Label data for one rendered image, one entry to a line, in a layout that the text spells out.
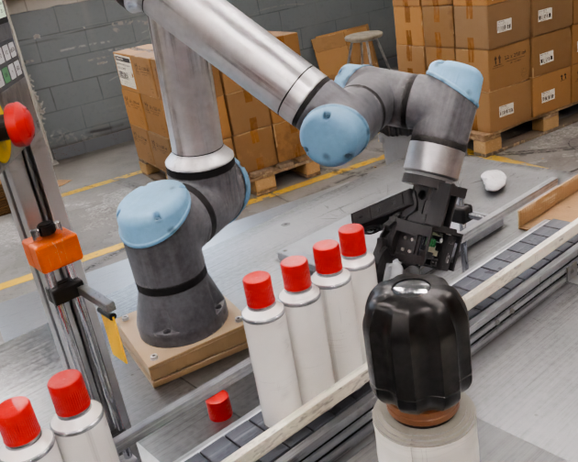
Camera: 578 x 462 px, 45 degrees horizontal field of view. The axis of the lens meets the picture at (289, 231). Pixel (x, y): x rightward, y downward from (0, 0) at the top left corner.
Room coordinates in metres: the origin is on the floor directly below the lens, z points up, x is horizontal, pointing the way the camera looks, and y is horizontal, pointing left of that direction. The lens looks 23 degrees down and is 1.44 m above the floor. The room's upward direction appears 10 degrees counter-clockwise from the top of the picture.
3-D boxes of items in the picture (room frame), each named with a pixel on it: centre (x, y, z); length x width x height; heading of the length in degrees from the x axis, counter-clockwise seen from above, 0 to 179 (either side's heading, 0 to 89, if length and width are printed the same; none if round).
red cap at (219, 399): (0.82, 0.14, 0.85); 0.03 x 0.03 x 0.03
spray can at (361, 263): (0.82, -0.08, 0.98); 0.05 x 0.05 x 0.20
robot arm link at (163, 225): (1.03, 0.20, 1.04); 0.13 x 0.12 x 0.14; 150
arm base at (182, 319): (1.03, 0.20, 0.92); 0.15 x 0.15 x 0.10
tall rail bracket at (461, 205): (1.08, -0.31, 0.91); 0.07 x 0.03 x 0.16; 37
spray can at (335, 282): (0.78, -0.04, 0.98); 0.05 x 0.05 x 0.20
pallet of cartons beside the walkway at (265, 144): (4.61, 0.36, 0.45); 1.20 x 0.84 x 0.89; 27
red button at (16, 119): (0.60, 0.22, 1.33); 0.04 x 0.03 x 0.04; 2
